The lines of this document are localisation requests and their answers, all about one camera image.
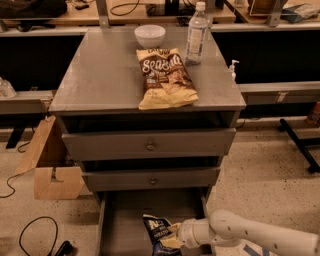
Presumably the blue tape cross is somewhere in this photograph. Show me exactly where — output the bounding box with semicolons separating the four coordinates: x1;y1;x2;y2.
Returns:
243;244;270;256

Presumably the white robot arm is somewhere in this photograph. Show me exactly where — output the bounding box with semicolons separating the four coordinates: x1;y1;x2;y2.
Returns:
160;209;320;256

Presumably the black table leg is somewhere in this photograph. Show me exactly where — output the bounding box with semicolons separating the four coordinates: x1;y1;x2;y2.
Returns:
279;118;320;173

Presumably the blue chip bag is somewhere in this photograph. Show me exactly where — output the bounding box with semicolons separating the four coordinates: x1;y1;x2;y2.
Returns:
143;214;182;256

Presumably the teal pouch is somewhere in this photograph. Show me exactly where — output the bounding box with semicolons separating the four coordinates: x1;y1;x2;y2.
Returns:
281;3;320;23

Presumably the cardboard box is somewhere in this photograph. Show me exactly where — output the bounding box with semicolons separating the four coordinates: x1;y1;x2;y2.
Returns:
15;116;84;200

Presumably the grey drawer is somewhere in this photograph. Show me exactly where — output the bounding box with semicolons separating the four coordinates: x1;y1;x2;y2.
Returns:
62;128;236;161
95;188;207;256
83;167;220;192

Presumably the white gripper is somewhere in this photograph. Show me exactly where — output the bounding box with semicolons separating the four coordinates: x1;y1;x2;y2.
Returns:
161;218;215;249

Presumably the hand sanitizer pump bottle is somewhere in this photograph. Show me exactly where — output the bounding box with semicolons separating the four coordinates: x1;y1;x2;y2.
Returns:
229;60;240;81

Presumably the black floor cable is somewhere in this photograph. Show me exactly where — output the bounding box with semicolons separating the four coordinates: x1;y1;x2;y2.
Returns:
18;215;74;256

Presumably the orange bottle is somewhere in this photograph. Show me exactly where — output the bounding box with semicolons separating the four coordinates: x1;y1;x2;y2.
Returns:
306;102;320;126

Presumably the clear water bottle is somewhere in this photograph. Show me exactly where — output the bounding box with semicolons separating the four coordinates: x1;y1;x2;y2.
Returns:
185;1;208;65

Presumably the middle grey drawer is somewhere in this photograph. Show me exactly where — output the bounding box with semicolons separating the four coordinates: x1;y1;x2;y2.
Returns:
83;167;220;192

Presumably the brown sea salt chip bag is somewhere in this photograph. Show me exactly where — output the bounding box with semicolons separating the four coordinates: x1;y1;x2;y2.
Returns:
136;48;198;110

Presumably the black backpack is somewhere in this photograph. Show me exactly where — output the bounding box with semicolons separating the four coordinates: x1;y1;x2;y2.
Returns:
0;0;67;19

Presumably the white bowl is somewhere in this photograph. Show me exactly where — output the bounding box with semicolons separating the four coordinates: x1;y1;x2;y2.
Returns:
134;25;166;48

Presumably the bottom grey drawer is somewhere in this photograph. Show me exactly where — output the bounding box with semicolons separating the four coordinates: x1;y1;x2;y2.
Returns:
95;188;207;256

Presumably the top grey drawer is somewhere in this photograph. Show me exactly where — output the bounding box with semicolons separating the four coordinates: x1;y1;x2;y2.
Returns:
62;128;236;161

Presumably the grey drawer cabinet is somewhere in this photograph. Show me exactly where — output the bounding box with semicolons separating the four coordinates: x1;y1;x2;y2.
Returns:
50;28;245;192

